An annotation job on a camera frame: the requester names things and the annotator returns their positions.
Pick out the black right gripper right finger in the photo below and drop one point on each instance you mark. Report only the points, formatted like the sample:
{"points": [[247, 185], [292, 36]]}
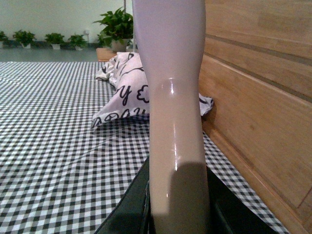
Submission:
{"points": [[228, 214]]}

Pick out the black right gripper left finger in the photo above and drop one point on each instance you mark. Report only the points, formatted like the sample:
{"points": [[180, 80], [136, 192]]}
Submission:
{"points": [[132, 213]]}

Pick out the beige hand brush black bristles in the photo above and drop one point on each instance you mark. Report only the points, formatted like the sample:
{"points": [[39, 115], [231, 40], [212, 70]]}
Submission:
{"points": [[170, 36]]}

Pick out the black white checkered bedsheet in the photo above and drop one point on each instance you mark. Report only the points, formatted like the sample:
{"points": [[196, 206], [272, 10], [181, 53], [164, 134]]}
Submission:
{"points": [[57, 174]]}

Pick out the white pillow black doodles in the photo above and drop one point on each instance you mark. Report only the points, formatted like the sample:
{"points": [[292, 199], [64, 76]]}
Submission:
{"points": [[131, 98]]}

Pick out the wooden bed headboard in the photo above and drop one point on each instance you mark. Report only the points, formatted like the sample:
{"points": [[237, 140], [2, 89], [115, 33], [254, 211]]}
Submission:
{"points": [[257, 66]]}

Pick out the far wooden nightstand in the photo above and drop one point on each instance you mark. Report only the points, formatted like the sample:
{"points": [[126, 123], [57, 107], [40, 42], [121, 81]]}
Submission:
{"points": [[105, 54]]}

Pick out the small potted plant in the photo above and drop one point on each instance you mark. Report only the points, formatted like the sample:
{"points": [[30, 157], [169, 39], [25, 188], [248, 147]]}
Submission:
{"points": [[25, 38], [54, 39], [77, 41], [3, 39]]}

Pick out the large potted green plant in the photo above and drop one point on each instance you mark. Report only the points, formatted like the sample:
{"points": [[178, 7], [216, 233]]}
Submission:
{"points": [[118, 30]]}

